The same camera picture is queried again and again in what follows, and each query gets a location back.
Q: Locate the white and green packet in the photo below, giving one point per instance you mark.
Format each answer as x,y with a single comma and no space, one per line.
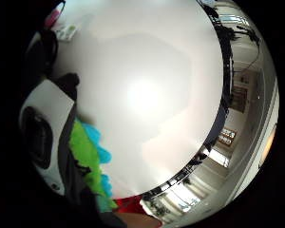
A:
66,31

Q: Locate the pink object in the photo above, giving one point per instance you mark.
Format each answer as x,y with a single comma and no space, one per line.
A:
52,17

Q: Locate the green and blue soft toy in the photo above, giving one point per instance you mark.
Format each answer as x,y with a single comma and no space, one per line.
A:
85,148

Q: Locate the the person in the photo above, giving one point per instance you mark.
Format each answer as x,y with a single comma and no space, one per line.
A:
133,209

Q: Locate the dark leafy plant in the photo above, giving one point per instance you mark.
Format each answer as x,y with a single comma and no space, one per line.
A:
226,31

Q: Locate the dark framed picture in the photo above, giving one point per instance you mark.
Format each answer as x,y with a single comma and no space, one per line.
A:
240,98

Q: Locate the pair of small framed pictures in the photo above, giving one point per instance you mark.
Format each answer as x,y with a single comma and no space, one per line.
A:
227,136

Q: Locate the bright window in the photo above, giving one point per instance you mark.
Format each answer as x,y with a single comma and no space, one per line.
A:
219,157

